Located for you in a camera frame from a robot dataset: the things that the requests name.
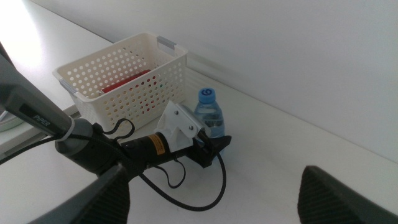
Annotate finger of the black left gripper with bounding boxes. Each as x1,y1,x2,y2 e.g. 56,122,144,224
203,134,233,157

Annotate grey wall cable duct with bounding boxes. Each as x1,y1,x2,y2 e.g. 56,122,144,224
185,51,259,102

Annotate black left camera cable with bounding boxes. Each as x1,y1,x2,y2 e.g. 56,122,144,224
0,132,228,213

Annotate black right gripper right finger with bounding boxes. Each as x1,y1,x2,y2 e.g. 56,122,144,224
296,165,398,224

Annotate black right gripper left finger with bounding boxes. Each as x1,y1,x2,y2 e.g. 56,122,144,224
27,162,131,224

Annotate small water bottle blue cap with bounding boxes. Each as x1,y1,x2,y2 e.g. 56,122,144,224
193,87,226,156

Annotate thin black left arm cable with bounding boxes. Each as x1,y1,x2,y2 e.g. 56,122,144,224
101,117,187,190

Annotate white perforated plastic basket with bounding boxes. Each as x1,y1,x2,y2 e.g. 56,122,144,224
52,31,189,133

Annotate pale round base plate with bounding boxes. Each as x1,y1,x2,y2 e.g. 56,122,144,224
0,108,25,133

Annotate red soda can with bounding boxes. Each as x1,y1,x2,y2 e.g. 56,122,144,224
100,68,152,95

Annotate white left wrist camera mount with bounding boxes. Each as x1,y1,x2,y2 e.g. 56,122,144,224
154,100,206,154

